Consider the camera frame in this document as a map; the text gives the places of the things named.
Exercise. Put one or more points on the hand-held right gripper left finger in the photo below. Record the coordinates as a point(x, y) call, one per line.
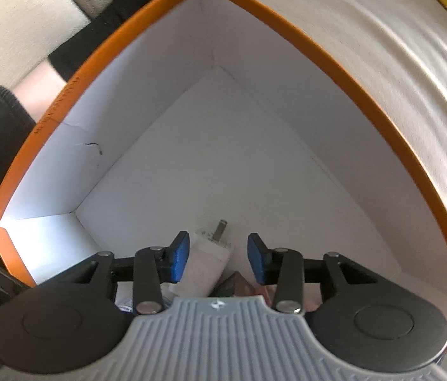
point(179, 260)

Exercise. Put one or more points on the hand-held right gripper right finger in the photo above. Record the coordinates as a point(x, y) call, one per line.
point(257, 260)

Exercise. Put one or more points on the white charger plug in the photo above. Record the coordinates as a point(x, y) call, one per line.
point(207, 262)

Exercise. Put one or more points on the orange cardboard box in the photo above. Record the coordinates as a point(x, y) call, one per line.
point(227, 127)

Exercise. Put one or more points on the person's left leg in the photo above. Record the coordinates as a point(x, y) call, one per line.
point(88, 47)

